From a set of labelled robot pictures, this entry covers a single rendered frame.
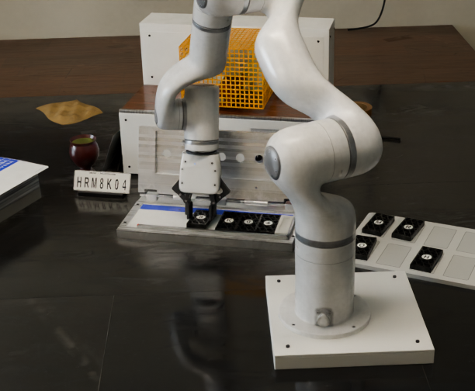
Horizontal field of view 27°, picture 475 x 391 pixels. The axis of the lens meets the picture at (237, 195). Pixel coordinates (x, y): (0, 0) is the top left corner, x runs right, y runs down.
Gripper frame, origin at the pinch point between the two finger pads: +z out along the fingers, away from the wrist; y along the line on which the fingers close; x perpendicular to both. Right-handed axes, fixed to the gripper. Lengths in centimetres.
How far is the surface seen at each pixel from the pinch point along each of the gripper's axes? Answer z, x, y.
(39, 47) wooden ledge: -25, 146, -106
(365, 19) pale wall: -38, 191, 22
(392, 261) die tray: 6.2, -9.1, 48.0
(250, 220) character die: 1.7, 1.2, 12.3
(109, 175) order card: -3.8, 16.7, -29.9
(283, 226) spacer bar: 2.2, -0.4, 21.0
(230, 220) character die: 1.8, 0.4, 7.6
